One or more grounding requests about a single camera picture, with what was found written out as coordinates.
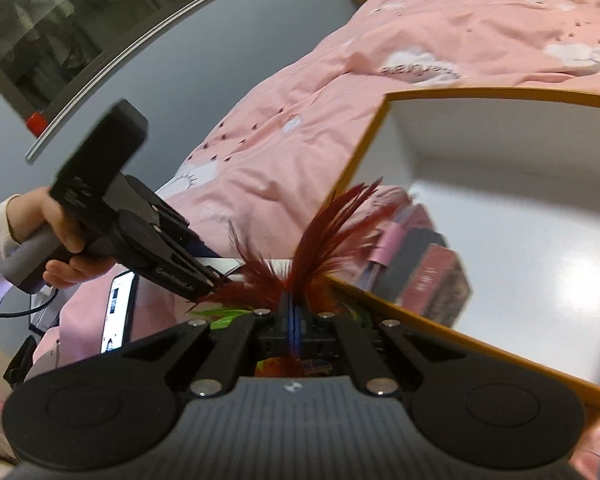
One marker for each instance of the pink cylinder bottle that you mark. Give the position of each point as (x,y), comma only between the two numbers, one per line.
(380,257)

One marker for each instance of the pink quilt bedding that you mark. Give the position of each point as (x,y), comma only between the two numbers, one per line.
(271,161)

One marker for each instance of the smartphone with lit screen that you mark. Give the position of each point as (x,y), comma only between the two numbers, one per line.
(120,306)

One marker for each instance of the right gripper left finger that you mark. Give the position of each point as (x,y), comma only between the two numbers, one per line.
(287,321)

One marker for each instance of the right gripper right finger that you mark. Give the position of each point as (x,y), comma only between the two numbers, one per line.
(304,328)

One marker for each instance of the dark grey gift box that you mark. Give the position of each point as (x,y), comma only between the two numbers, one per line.
(390,283)

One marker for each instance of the person left hand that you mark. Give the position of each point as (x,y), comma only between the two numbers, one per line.
(30,211)

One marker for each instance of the orange cardboard storage box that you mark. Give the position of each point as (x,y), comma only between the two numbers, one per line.
(511,177)

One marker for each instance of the window frame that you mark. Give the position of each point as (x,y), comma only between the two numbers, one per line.
(56,55)

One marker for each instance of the red feather toy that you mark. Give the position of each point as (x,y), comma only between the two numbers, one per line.
(335,235)

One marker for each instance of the pink printed box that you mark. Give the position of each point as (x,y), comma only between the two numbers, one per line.
(438,288)

